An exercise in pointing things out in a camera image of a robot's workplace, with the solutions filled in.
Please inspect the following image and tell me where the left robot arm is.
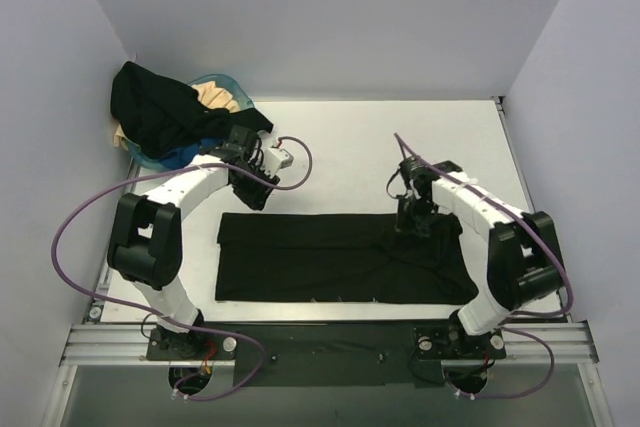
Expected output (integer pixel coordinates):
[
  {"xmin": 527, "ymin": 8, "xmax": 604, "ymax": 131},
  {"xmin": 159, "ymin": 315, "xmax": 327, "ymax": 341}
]
[{"xmin": 107, "ymin": 126, "xmax": 293, "ymax": 359}]

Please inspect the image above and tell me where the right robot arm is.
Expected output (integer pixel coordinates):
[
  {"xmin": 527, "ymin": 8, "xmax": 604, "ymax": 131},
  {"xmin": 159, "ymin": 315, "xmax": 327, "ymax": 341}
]
[{"xmin": 395, "ymin": 156, "xmax": 567, "ymax": 356}]

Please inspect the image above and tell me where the cream t shirt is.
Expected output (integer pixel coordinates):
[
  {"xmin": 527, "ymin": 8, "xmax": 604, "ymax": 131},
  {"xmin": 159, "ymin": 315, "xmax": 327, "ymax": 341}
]
[{"xmin": 112, "ymin": 81, "xmax": 241, "ymax": 150}]

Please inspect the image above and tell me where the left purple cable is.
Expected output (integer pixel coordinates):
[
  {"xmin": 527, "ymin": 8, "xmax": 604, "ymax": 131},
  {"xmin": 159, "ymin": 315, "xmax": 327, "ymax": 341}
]
[{"xmin": 51, "ymin": 135, "xmax": 315, "ymax": 403}]

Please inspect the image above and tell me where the teal plastic basket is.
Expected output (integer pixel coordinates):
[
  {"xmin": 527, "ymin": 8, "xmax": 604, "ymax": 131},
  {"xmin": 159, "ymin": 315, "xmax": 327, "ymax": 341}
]
[{"xmin": 125, "ymin": 74, "xmax": 254, "ymax": 172}]

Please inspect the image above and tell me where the black graphic t shirt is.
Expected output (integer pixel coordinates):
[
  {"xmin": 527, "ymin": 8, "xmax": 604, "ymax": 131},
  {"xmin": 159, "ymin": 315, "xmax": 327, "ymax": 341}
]
[{"xmin": 215, "ymin": 213, "xmax": 478, "ymax": 305}]

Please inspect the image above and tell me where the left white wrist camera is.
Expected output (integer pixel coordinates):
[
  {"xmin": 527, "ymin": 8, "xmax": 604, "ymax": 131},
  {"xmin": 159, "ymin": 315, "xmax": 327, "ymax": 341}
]
[{"xmin": 262, "ymin": 146, "xmax": 294, "ymax": 177}]

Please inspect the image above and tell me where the aluminium frame rail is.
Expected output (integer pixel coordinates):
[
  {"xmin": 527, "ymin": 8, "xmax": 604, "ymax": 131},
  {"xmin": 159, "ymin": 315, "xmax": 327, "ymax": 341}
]
[{"xmin": 60, "ymin": 322, "xmax": 599, "ymax": 366}]

